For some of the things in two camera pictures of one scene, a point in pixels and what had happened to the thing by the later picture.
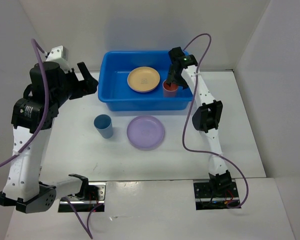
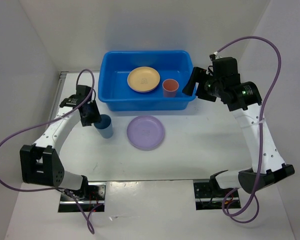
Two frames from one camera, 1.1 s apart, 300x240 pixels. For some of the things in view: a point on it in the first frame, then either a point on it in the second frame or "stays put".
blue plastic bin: [114, 93] stays put
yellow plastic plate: [143, 78] stays put
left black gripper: [88, 86] to [95, 117]
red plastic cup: [169, 91] stays put
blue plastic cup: [103, 124] stays put
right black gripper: [171, 78] to [198, 75]
